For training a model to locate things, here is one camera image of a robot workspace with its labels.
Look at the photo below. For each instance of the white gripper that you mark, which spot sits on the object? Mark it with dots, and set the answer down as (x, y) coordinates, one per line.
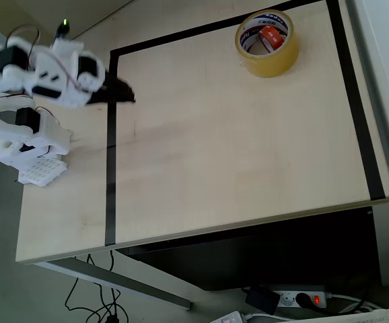
(87, 78)

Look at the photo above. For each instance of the red tape roll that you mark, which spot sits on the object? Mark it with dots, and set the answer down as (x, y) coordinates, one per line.
(272, 37)

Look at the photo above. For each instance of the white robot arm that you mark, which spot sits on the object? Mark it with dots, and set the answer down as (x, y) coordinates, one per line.
(6, 134)

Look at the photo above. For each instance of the large yellow tape roll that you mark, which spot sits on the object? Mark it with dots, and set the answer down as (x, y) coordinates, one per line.
(275, 65)

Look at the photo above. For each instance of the small black module green light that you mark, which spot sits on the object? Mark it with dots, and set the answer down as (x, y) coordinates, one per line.
(64, 29)

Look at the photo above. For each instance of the brown cardboard box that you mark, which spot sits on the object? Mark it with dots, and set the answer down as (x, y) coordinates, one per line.
(29, 17)

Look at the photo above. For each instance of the black power adapter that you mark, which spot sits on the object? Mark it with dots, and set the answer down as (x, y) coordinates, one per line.
(262, 299)

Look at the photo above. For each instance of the black round plug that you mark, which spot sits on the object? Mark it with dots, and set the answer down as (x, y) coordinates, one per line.
(303, 299)

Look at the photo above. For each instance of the grey table leg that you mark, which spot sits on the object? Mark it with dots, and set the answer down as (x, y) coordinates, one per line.
(384, 245)

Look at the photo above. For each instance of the printed paper sheet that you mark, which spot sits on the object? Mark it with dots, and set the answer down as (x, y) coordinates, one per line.
(366, 316)

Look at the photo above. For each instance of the grey table frame beam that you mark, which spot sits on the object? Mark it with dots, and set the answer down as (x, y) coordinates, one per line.
(120, 281)

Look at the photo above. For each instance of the white power strip red switch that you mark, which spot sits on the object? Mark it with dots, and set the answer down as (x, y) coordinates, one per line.
(312, 297)

